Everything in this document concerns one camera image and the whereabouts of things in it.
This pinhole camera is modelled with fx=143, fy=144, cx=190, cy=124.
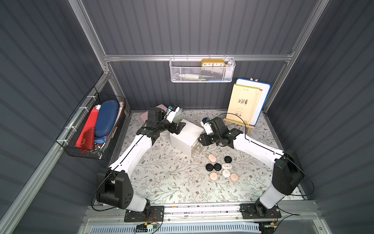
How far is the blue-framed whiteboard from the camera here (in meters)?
0.90

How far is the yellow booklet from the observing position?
0.93 metres

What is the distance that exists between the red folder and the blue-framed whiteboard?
33.9 inches
